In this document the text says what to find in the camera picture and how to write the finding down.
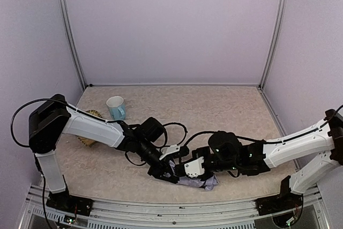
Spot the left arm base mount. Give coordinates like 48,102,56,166
46,192,94,217

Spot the woven bamboo tray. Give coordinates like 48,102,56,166
76,109,103,147

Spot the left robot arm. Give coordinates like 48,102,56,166
28,94,198,194

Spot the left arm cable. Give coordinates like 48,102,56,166
160,122,188,149

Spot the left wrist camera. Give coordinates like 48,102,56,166
159,144,180,160

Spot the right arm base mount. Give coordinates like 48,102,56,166
255,193,303,216

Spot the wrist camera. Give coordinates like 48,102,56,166
174,146,213,181
159,144,180,160

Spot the right frame post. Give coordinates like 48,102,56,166
259,0,287,91

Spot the aluminium front rail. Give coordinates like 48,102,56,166
18,183,330,229

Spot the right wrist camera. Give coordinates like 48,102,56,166
174,146,213,181

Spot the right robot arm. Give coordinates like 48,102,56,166
196,109,342,195

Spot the lilac folding umbrella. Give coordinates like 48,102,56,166
169,161,219,191

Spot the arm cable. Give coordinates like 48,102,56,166
160,122,188,149
184,130,269,149

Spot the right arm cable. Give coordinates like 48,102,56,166
184,130,269,149

